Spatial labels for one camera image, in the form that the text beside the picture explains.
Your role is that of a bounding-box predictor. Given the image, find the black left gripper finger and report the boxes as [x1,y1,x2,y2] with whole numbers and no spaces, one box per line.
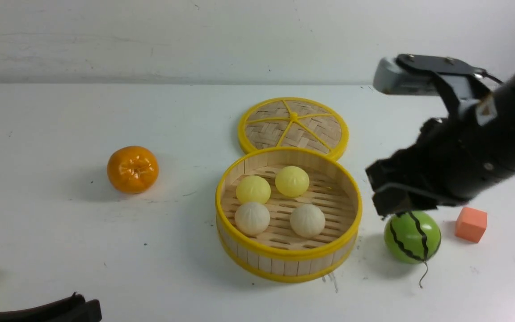
[0,293,102,322]

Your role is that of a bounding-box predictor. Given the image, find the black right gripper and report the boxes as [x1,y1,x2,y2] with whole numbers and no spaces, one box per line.
[365,75,515,218]

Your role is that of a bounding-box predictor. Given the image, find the white bun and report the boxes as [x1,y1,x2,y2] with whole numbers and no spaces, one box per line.
[289,204,325,238]
[234,202,270,236]

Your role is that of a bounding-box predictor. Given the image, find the yellow bun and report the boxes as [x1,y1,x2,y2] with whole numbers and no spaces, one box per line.
[274,166,309,198]
[235,175,270,204]

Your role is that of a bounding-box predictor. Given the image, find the woven bamboo steamer lid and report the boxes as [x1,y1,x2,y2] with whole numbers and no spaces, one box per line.
[237,97,350,160]

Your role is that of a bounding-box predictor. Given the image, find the bamboo steamer tray yellow rim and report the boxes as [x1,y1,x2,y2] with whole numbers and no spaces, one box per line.
[215,147,363,283]

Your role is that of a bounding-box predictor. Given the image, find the orange foam cube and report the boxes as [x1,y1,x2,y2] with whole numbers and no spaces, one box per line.
[454,207,488,243]

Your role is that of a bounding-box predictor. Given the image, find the green toy watermelon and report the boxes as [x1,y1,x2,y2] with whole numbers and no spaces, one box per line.
[384,211,442,288]

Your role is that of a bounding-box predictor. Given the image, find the orange plastic tangerine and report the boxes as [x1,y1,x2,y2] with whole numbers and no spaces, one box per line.
[106,145,160,194]

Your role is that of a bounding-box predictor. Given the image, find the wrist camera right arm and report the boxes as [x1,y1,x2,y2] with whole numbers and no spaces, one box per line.
[372,54,503,118]

